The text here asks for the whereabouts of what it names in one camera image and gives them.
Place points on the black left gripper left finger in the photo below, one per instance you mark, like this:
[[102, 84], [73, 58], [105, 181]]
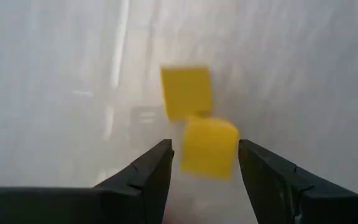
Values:
[[104, 205]]

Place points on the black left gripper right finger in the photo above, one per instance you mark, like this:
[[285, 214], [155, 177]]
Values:
[[291, 202]]

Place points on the small yellow cube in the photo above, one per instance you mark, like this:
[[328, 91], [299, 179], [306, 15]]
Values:
[[208, 147], [185, 91]]

